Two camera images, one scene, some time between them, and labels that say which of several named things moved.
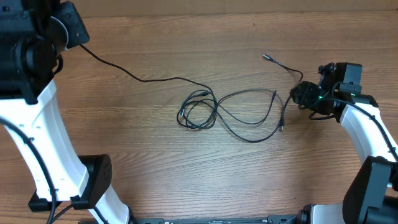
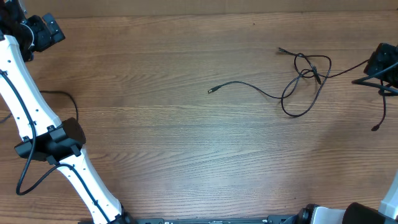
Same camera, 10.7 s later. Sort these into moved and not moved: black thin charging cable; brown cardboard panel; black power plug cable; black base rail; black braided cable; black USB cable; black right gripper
Moved: black thin charging cable; black right gripper; black USB cable; black braided cable; black power plug cable
Not moved: brown cardboard panel; black base rail
